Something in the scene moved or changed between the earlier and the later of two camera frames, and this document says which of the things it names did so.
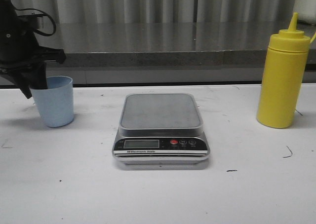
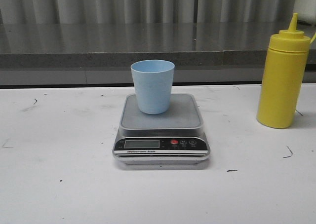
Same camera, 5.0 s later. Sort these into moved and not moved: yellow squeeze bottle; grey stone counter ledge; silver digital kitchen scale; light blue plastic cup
Moved: light blue plastic cup
Not moved: yellow squeeze bottle; silver digital kitchen scale; grey stone counter ledge
